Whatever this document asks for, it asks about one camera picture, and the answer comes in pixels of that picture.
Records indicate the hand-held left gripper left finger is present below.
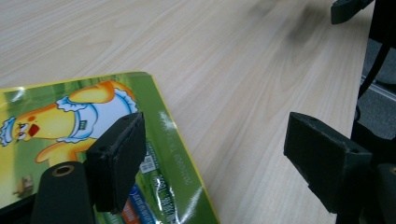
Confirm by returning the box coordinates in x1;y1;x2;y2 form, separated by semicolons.
85;111;148;215

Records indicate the black cable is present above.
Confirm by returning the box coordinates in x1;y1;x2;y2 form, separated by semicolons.
357;31;394;100

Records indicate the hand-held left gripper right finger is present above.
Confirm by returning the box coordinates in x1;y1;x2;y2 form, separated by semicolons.
283;111;374;216

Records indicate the green snack packet with chick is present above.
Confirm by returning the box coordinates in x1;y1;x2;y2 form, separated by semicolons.
0;71;221;224

